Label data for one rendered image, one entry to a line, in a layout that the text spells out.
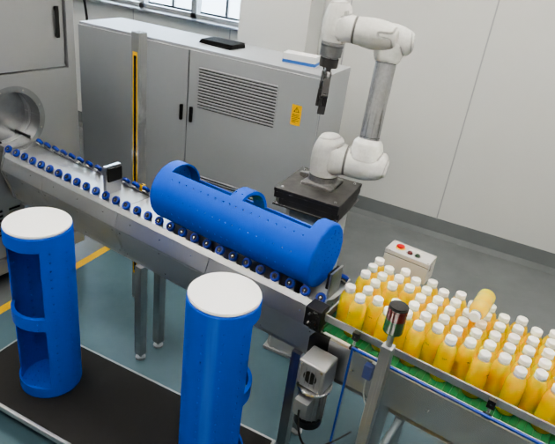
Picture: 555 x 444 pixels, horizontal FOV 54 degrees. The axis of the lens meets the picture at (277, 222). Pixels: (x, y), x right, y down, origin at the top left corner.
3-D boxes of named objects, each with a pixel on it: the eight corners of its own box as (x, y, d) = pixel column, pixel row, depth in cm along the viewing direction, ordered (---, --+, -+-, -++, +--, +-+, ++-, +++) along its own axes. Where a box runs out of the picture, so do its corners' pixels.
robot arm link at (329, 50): (343, 42, 218) (340, 57, 221) (321, 39, 218) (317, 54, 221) (345, 46, 210) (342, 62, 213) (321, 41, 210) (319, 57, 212)
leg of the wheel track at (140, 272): (140, 352, 318) (141, 261, 289) (147, 357, 315) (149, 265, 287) (133, 358, 314) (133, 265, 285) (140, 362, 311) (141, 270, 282)
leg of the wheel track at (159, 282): (158, 340, 329) (160, 251, 300) (165, 344, 326) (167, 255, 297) (151, 345, 324) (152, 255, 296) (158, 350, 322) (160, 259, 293)
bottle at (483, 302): (490, 285, 206) (477, 305, 194) (499, 300, 206) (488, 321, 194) (474, 292, 211) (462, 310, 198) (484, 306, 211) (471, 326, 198)
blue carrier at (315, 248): (188, 206, 282) (192, 154, 269) (336, 272, 242) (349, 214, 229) (148, 223, 259) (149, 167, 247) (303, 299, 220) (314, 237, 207)
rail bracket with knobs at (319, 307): (313, 316, 219) (317, 295, 215) (329, 324, 216) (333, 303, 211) (300, 328, 212) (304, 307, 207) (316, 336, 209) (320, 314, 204)
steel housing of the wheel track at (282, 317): (46, 188, 351) (41, 137, 335) (341, 337, 253) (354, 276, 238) (4, 202, 329) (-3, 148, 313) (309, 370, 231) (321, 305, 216)
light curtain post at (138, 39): (138, 292, 369) (139, 30, 291) (144, 296, 366) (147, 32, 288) (131, 296, 364) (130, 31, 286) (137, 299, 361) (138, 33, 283)
